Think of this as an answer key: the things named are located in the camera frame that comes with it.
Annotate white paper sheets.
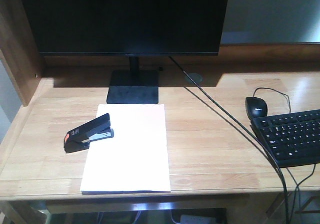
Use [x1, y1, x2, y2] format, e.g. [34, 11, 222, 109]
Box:
[80, 104, 171, 192]

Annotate black stapler with orange tab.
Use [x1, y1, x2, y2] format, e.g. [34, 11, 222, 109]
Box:
[63, 113, 114, 153]

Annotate white power strip under desk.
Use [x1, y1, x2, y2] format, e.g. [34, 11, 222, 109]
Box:
[180, 214, 216, 224]

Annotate black computer monitor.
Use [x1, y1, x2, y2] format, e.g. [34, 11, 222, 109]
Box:
[22, 0, 228, 104]

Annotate black computer mouse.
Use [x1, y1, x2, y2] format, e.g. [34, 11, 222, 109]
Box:
[245, 97, 268, 120]

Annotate black keyboard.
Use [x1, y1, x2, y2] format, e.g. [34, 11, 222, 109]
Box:
[251, 109, 320, 168]

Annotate grey desk cable grommet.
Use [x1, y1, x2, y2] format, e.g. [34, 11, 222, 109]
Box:
[184, 73, 203, 84]

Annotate black monitor cable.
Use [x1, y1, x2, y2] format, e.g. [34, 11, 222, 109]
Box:
[168, 56, 291, 224]

